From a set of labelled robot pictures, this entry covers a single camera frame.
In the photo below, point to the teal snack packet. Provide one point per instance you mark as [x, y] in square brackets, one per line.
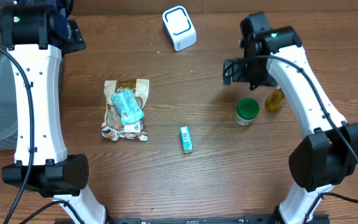
[127, 106]

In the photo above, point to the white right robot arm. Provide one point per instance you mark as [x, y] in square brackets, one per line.
[328, 151]

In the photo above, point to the yellow oil bottle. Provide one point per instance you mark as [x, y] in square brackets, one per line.
[274, 100]

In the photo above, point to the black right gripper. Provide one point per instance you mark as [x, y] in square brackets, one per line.
[232, 71]

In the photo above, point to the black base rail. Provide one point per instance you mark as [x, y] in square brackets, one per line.
[197, 220]

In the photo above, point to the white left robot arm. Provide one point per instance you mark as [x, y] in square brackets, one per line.
[36, 35]

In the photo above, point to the green lid jar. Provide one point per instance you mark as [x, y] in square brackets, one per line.
[246, 111]

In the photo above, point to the white barcode scanner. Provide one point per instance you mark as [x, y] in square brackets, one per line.
[179, 28]

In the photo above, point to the teal kleenex tissue pack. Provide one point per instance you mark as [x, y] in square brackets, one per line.
[186, 139]

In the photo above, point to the brown white snack bag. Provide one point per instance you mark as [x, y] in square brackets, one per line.
[112, 127]

